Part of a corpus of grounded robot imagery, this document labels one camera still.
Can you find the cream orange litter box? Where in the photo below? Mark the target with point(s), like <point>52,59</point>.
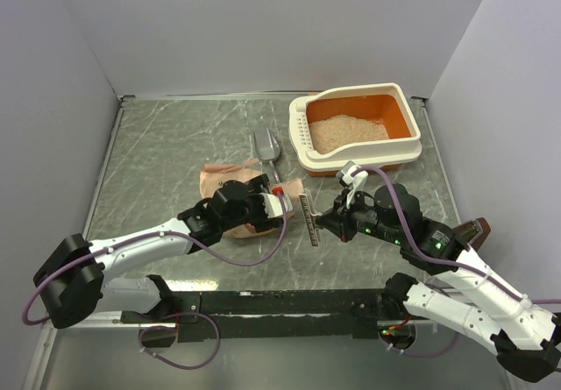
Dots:
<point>369,124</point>

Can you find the metal litter scoop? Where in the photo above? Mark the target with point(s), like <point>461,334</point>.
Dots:
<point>267,149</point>

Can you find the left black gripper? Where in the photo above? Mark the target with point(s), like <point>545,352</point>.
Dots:
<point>258,186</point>

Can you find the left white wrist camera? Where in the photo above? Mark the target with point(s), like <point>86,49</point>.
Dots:
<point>277,203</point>

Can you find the aluminium frame rail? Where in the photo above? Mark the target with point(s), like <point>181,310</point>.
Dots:
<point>195,316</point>

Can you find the pink cat litter bag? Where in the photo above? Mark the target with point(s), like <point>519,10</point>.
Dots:
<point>212,177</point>

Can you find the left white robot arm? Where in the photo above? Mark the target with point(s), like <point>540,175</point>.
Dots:
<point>83,277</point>

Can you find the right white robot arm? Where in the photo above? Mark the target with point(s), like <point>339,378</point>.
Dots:
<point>523,336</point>

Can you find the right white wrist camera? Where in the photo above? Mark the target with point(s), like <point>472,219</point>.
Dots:
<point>353,178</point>

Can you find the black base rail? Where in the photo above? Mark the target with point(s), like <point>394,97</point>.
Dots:
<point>357,313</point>

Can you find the brown dustpan brush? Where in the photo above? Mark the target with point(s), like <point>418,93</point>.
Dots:
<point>474,232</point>

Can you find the clear plastic bag clip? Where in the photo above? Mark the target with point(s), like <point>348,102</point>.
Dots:
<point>310,215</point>

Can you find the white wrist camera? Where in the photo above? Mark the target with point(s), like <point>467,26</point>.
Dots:
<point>353,178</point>
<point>277,203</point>

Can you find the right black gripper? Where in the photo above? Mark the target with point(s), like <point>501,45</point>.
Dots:
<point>336,217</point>

